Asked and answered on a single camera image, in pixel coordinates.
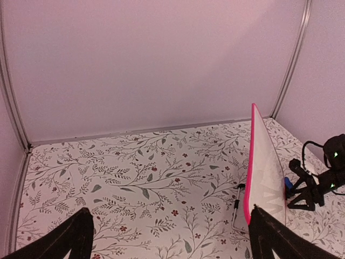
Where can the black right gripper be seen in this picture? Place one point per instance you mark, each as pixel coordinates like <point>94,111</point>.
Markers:
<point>311,190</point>

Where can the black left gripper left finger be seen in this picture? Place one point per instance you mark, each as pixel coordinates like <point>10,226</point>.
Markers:
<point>73,237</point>

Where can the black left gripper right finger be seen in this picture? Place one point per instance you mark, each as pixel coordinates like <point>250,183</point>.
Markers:
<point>305,234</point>

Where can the blue whiteboard eraser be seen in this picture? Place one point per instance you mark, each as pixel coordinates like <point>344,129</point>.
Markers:
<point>288,185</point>

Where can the pink framed whiteboard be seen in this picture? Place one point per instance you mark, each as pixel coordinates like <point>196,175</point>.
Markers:
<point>265,185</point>

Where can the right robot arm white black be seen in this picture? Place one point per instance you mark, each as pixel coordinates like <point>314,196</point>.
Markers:
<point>333,156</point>

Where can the floral patterned table mat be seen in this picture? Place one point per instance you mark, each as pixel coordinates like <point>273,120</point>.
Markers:
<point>166,194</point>

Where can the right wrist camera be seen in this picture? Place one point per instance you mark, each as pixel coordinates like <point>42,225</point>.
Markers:
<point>295,167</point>

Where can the wire easel stand black tips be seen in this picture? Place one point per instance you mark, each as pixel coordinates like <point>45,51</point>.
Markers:
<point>239,188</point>

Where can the right aluminium frame post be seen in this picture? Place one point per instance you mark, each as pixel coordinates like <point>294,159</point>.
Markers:
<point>293,59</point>

